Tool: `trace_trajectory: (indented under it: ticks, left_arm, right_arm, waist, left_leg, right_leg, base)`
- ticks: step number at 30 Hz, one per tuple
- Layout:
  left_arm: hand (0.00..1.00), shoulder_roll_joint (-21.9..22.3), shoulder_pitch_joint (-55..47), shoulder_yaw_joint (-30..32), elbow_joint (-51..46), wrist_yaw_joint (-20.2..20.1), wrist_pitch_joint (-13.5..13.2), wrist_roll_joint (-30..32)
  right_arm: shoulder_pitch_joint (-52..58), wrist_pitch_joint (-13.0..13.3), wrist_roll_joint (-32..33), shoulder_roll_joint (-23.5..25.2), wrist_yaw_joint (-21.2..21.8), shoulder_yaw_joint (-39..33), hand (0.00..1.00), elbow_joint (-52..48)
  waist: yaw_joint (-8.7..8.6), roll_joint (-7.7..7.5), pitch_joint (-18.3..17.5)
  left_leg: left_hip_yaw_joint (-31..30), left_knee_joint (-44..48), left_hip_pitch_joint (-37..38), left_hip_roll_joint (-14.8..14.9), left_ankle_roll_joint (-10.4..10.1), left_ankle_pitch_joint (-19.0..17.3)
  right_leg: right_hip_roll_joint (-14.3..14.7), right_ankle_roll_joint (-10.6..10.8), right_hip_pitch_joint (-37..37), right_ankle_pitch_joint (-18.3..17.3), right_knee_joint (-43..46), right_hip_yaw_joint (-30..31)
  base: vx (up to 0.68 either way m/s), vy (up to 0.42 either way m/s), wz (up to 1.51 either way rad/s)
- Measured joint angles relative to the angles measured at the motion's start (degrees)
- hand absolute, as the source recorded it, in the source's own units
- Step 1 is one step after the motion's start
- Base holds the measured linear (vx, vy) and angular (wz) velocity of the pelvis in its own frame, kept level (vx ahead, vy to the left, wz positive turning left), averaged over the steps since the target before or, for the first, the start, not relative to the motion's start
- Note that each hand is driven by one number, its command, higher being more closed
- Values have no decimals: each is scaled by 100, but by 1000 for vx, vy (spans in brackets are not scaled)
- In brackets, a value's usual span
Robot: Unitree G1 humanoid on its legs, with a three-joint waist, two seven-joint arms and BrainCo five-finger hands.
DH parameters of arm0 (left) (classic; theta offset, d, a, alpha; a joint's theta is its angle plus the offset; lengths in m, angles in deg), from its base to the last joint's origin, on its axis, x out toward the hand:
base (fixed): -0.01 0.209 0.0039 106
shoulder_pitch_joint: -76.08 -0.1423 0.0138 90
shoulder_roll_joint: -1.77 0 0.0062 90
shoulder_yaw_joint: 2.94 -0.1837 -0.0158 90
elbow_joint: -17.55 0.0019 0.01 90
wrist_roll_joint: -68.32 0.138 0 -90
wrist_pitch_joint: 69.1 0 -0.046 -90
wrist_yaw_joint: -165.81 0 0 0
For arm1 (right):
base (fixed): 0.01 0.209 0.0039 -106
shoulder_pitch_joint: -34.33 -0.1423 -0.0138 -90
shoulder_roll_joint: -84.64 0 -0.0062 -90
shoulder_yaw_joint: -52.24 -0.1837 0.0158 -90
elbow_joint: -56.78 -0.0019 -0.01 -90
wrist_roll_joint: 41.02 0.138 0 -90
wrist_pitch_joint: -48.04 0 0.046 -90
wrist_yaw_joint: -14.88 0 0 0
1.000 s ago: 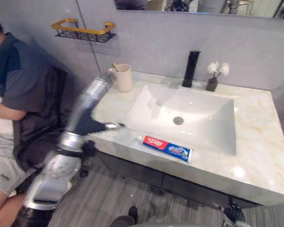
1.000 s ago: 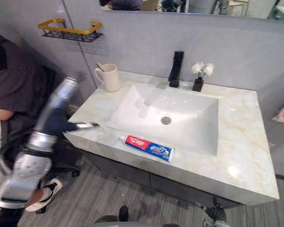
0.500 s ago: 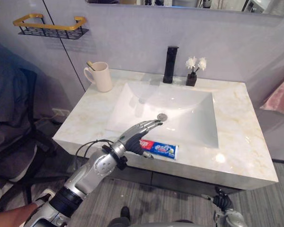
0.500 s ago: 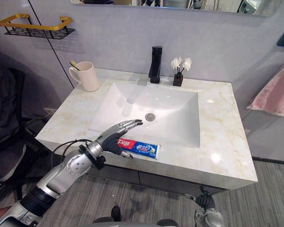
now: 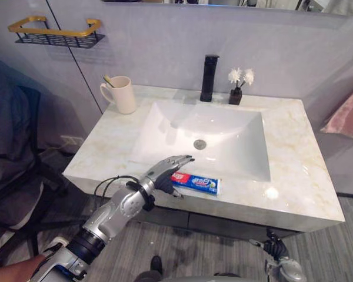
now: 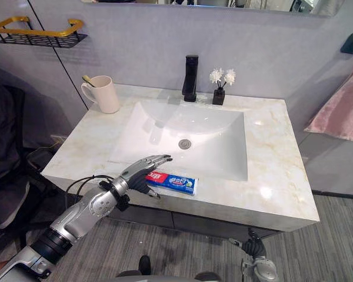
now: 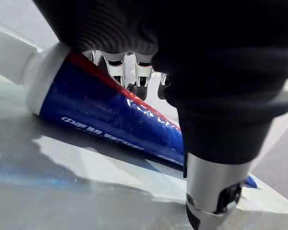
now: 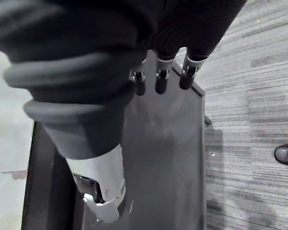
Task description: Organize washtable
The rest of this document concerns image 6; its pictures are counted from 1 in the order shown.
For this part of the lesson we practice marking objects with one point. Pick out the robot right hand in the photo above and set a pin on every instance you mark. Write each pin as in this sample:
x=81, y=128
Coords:
x=253, y=246

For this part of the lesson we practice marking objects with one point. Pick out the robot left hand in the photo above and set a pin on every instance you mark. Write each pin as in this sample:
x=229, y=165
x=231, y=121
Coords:
x=134, y=172

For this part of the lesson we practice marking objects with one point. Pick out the blue red toothpaste box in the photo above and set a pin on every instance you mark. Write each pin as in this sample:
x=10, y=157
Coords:
x=172, y=182

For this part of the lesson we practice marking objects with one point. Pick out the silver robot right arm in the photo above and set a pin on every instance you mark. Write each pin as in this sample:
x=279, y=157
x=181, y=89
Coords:
x=260, y=268

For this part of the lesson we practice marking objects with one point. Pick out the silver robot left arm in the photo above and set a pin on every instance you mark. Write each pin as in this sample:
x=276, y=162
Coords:
x=67, y=226

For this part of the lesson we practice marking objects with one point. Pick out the marble vanity cabinet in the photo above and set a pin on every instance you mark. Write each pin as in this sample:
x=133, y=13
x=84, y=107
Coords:
x=176, y=164

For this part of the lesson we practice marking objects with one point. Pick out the robot dark foot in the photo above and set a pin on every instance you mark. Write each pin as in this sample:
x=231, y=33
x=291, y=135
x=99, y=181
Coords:
x=144, y=264
x=207, y=276

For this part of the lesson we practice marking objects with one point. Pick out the metal sink drain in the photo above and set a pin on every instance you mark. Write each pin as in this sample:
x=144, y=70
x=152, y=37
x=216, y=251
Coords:
x=184, y=143

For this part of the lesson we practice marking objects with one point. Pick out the white sink basin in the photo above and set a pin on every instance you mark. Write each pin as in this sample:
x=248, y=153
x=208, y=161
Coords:
x=191, y=138

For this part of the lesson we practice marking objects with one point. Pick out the cream ceramic mug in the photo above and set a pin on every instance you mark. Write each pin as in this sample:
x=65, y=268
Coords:
x=101, y=94

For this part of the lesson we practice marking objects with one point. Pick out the black faucet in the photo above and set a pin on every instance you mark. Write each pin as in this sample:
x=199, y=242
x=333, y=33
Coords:
x=190, y=77

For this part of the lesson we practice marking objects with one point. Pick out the black reed diffuser bottle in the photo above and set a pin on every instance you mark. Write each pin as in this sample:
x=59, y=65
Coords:
x=218, y=97

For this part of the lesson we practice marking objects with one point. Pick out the white diffuser flower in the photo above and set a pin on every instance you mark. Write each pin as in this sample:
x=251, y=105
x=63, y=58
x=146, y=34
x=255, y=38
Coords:
x=230, y=77
x=216, y=75

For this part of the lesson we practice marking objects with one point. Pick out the dark chair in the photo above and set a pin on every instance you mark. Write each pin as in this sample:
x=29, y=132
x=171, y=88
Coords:
x=6, y=152

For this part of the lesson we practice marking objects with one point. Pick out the pink towel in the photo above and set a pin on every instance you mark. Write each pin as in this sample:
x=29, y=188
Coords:
x=339, y=111

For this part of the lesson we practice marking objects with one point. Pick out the gold black wall shelf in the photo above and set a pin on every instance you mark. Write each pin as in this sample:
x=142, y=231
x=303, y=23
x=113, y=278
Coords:
x=38, y=33

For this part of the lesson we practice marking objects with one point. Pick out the wall mirror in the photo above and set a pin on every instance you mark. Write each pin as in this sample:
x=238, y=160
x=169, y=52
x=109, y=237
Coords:
x=211, y=6

